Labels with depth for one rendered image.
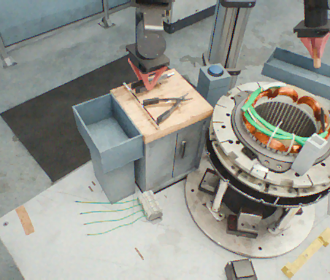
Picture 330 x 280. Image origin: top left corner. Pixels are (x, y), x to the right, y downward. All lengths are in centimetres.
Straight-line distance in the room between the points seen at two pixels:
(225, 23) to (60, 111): 155
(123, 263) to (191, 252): 18
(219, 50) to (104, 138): 53
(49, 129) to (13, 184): 45
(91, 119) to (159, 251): 40
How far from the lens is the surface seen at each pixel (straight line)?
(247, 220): 90
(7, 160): 219
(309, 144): 64
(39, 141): 220
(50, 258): 92
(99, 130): 86
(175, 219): 94
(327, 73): 111
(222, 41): 113
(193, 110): 80
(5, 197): 203
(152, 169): 87
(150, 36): 63
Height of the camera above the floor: 162
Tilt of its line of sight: 49 degrees down
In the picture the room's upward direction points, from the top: 4 degrees clockwise
